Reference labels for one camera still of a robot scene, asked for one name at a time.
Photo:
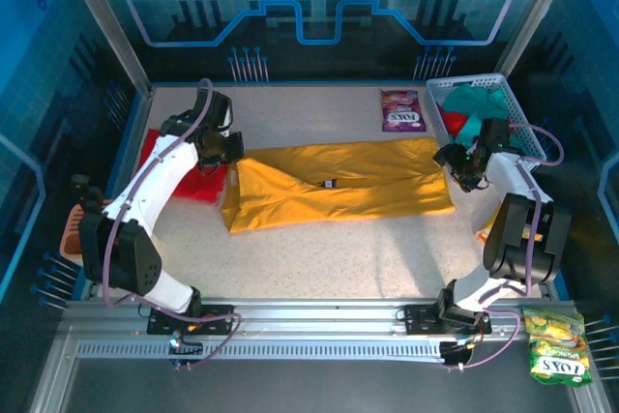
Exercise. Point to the yellow t-shirt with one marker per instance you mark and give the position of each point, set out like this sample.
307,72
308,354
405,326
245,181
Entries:
362,190

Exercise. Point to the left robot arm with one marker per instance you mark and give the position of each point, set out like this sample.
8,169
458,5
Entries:
155,181

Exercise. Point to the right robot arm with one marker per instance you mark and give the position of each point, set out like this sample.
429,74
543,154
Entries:
522,239

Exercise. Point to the folded red t-shirt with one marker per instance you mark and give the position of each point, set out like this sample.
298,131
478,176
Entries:
203,185

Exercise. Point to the crumpled red t-shirt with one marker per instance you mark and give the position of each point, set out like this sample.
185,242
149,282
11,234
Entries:
452,120

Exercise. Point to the orange snack packet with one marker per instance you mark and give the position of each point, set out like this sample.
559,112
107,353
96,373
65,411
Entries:
486,231

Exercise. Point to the purple Fox's berries candy bag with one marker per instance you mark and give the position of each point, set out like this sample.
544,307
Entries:
402,113

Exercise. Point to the teal t-shirt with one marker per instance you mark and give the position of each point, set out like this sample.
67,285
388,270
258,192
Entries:
466,96

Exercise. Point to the white perforated plastic basket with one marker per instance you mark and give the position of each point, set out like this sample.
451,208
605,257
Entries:
515,94

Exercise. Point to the blue printed side panel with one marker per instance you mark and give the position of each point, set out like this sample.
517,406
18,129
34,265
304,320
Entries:
38,94
590,69

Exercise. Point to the terracotta slotted holder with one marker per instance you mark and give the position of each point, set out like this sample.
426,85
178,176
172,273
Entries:
72,234

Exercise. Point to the green Fox's candy bag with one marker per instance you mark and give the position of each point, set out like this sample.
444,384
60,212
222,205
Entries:
558,345

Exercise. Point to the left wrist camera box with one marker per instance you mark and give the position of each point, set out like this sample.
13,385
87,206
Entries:
213,110

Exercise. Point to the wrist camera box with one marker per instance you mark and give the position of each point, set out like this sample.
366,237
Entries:
213,110
494,135

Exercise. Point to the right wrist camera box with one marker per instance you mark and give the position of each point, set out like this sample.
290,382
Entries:
494,135

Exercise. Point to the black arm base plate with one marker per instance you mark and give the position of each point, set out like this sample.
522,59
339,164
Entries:
421,318
217,318

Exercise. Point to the aluminium frame post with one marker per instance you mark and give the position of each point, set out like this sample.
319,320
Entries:
106,21
532,11

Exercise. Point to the aluminium frame rail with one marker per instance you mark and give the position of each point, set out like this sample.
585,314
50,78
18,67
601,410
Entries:
314,316

